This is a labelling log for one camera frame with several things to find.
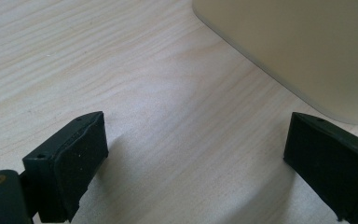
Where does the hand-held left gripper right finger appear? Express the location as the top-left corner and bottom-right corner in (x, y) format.
(282, 112), (358, 224)

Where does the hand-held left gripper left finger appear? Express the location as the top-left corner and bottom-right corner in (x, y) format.
(21, 110), (110, 224)

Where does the beige plastic container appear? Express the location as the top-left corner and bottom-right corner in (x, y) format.
(191, 0), (358, 126)

